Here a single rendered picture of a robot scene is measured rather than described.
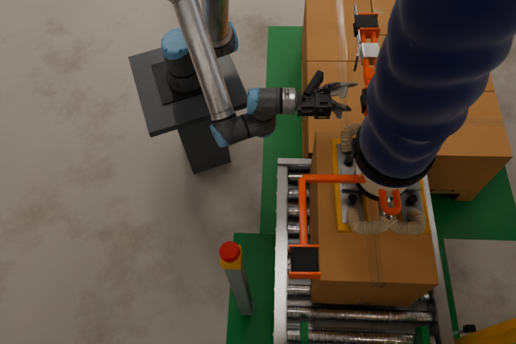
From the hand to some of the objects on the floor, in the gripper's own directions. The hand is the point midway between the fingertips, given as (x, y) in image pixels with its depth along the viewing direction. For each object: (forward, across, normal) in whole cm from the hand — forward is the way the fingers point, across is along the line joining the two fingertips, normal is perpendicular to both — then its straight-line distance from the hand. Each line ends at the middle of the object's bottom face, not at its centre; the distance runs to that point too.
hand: (355, 95), depth 151 cm
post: (-42, -125, -48) cm, 140 cm away
